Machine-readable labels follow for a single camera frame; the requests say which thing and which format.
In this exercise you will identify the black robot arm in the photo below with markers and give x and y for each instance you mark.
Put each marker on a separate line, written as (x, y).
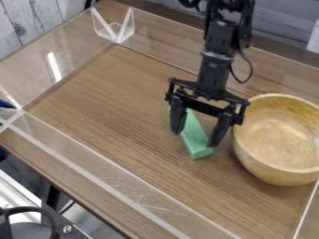
(227, 35)

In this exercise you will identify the black table leg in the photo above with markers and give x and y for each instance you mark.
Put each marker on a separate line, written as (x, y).
(54, 197)

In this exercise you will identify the green rectangular block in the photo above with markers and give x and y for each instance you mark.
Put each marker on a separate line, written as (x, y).
(194, 137)

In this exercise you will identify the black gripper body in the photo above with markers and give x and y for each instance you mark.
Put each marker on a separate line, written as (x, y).
(206, 94)

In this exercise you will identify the grey metal bracket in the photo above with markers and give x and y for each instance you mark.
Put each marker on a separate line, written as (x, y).
(67, 230)

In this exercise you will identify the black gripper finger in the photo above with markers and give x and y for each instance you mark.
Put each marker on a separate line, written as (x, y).
(221, 129)
(178, 115)

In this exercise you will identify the blue object at edge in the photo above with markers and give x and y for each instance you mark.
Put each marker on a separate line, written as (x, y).
(6, 104)

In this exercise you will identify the brown wooden bowl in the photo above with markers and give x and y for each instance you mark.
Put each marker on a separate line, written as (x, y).
(277, 142)

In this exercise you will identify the clear acrylic tray walls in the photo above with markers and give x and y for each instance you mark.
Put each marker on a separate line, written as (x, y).
(91, 130)

